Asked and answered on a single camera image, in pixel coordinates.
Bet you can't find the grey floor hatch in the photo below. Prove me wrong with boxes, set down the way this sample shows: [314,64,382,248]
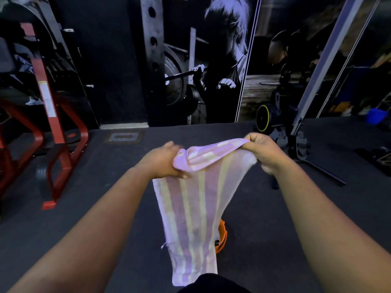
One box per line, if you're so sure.
[104,130,144,145]

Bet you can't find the person's left hand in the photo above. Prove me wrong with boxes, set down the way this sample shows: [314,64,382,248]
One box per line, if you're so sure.
[136,141,190,180]

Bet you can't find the black machine base legs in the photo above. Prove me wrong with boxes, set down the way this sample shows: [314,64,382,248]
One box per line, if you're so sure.
[270,125,347,190]

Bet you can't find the person's black clothing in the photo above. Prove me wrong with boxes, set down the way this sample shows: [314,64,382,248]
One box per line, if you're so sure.
[177,273,251,293]

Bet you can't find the person's right hand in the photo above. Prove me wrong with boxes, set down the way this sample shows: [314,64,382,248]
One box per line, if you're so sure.
[244,132,290,175]

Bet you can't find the person's right forearm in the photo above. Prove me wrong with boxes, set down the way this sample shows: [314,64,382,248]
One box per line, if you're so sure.
[273,160,391,293]

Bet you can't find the pink striped towel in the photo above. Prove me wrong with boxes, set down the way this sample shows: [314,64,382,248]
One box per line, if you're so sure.
[152,138,258,287]

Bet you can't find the blue bucket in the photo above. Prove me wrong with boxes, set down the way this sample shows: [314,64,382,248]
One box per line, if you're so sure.
[366,108,388,125]

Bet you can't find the black weight plate with yellow rim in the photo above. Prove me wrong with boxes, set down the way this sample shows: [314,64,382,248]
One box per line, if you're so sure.
[256,104,275,133]

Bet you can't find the red gym machine frame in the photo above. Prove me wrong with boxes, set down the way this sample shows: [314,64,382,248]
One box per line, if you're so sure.
[0,23,90,210]

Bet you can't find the gym wall poster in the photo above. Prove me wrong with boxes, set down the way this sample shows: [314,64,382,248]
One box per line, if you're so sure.
[128,0,262,127]

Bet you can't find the person's left forearm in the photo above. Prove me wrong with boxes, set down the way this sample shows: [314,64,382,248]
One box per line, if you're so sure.
[8,166,155,293]

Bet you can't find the grey metal cable machine post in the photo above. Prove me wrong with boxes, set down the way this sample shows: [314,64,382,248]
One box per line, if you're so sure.
[290,0,366,137]

